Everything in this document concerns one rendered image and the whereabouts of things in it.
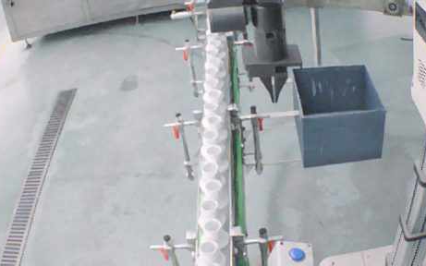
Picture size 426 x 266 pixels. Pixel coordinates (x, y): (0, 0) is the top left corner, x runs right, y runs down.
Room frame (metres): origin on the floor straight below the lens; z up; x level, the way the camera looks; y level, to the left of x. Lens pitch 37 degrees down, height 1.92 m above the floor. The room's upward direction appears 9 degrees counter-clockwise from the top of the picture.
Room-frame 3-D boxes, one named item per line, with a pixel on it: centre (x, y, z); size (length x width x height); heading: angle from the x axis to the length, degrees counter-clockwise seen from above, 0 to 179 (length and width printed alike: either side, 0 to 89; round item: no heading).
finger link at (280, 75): (0.75, -0.11, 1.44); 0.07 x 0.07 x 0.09; 83
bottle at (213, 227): (0.69, 0.03, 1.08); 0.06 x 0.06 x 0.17
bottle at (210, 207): (0.75, 0.03, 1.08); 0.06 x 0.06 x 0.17
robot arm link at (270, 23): (0.75, -0.12, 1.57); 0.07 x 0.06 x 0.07; 85
